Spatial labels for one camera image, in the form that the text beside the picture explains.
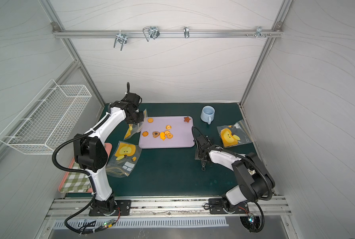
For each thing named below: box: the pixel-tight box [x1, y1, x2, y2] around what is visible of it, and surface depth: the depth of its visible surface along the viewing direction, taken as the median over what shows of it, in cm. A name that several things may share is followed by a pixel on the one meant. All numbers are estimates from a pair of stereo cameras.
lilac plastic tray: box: [138, 116, 195, 149], surface depth 103 cm
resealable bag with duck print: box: [105, 140, 143, 179], surface depth 92 cm
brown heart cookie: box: [152, 130, 161, 138], surface depth 103 cm
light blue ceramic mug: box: [200, 105, 216, 125], surface depth 110 cm
